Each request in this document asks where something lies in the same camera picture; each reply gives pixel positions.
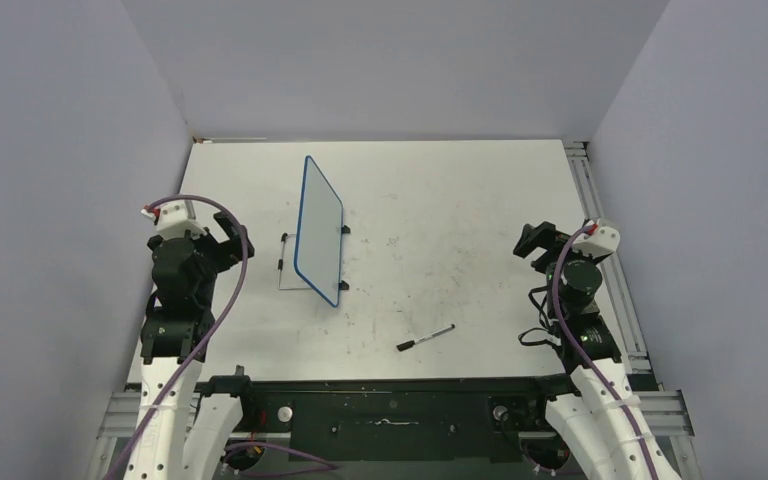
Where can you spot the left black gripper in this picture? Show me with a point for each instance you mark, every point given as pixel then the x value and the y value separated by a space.
pixel 229 251

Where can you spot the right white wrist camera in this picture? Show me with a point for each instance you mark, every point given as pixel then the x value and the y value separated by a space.
pixel 600 239

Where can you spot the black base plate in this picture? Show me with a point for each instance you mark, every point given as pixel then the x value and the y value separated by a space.
pixel 404 420

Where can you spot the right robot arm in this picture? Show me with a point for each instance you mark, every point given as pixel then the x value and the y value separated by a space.
pixel 599 418

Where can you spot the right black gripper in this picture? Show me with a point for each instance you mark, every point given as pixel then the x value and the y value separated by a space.
pixel 545 236

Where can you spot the aluminium rail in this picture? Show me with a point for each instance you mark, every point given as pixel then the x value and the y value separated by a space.
pixel 614 298
pixel 664 412

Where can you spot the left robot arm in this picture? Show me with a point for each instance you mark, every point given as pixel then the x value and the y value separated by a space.
pixel 169 442

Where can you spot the aluminium rail right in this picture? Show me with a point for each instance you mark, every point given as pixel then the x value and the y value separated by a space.
pixel 614 298

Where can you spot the wire whiteboard stand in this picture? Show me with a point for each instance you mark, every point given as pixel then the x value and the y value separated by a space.
pixel 288 279

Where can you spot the aluminium rail front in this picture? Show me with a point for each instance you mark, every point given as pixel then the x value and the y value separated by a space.
pixel 664 412

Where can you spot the blue framed whiteboard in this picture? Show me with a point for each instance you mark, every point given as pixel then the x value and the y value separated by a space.
pixel 319 233

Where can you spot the white marker pen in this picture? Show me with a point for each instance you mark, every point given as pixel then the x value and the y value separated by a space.
pixel 412 343

